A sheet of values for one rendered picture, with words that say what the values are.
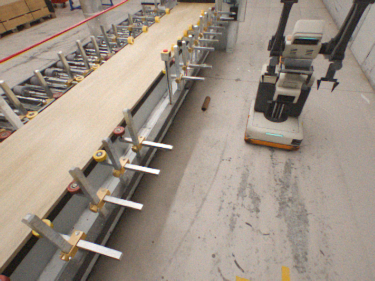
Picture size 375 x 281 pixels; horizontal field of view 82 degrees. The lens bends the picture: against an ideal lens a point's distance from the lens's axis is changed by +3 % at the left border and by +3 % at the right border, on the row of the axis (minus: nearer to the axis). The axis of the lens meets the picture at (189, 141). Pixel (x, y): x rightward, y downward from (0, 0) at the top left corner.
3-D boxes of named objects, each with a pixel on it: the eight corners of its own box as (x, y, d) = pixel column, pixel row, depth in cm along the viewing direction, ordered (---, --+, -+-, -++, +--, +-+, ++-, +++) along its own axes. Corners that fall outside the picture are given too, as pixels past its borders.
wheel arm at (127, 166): (160, 173, 139) (159, 169, 136) (158, 178, 137) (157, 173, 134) (102, 161, 148) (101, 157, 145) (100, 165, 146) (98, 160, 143)
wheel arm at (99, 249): (124, 254, 107) (121, 251, 104) (120, 261, 104) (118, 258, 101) (52, 232, 116) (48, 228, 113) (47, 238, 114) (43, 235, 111)
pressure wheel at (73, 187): (73, 201, 128) (65, 191, 120) (77, 190, 133) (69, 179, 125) (87, 200, 128) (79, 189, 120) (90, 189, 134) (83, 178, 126)
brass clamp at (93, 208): (111, 193, 129) (109, 189, 126) (99, 214, 120) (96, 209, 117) (102, 191, 131) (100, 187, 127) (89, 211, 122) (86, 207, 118)
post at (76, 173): (109, 213, 133) (78, 165, 100) (106, 218, 131) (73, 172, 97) (104, 212, 134) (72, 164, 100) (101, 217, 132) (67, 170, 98)
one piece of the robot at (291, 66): (275, 76, 207) (282, 54, 192) (306, 80, 201) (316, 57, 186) (275, 85, 197) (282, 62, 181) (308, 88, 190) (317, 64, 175)
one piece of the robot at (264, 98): (253, 107, 292) (267, 45, 234) (295, 113, 280) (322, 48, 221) (250, 122, 270) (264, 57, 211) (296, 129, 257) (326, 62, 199)
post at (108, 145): (129, 184, 153) (109, 136, 119) (127, 188, 151) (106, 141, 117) (125, 183, 154) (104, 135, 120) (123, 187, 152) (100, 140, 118)
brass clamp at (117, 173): (130, 163, 146) (129, 158, 143) (121, 179, 137) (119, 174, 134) (123, 161, 148) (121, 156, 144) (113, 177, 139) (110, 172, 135)
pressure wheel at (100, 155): (96, 167, 146) (90, 156, 138) (103, 159, 151) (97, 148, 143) (105, 170, 144) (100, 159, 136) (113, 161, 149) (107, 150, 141)
